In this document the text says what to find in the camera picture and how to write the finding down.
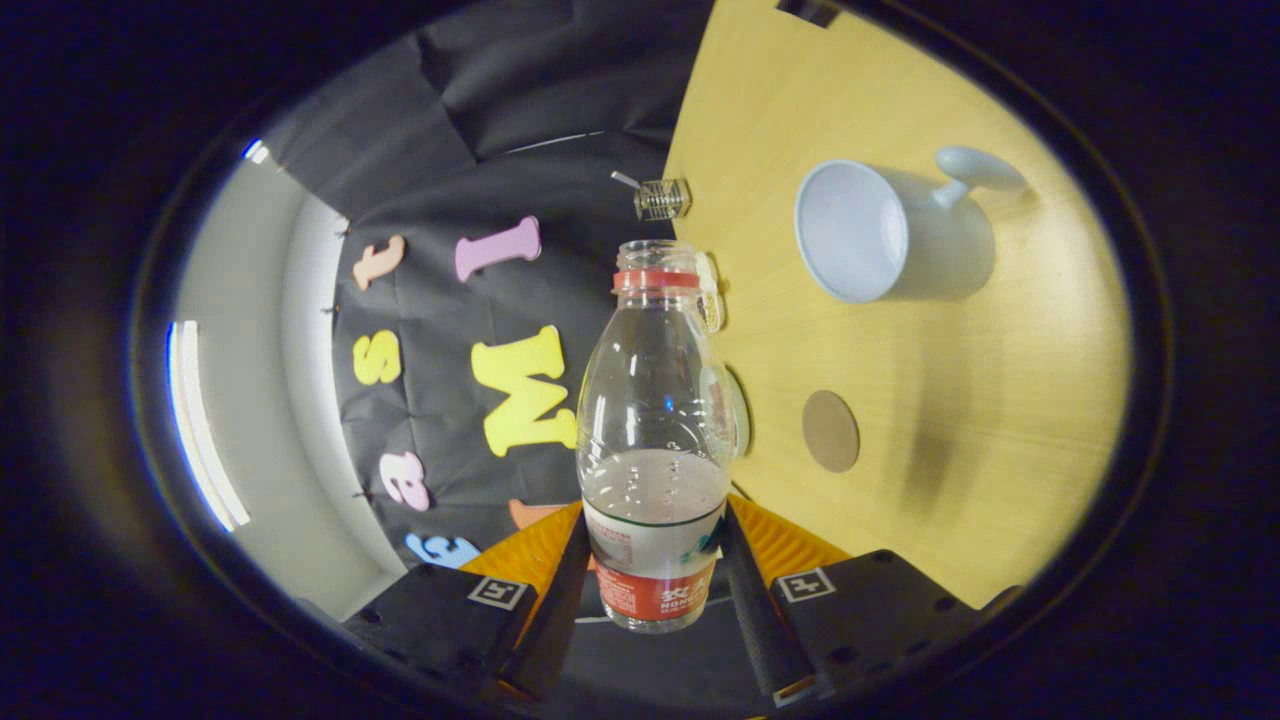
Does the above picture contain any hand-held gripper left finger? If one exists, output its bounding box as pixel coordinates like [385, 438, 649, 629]
[345, 500, 591, 703]

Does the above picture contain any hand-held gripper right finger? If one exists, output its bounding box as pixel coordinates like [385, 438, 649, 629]
[722, 495, 986, 707]

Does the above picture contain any clear plastic juice bottle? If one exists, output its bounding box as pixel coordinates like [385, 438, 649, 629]
[576, 240, 742, 634]

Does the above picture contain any round brown coaster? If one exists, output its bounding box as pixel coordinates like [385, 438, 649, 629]
[801, 389, 861, 474]

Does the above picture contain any pale grey cup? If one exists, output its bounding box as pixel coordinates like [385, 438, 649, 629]
[794, 146, 1029, 305]

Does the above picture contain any pale green plate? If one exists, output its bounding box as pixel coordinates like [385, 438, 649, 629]
[724, 364, 752, 462]

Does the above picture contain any wooden table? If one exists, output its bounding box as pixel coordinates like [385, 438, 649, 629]
[662, 0, 1134, 613]

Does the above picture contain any black backdrop cloth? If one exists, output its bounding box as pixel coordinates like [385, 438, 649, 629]
[265, 0, 763, 717]

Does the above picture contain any small black block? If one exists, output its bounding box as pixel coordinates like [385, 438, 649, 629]
[775, 0, 843, 29]

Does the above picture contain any small wire basket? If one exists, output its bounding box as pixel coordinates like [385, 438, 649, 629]
[634, 178, 693, 222]

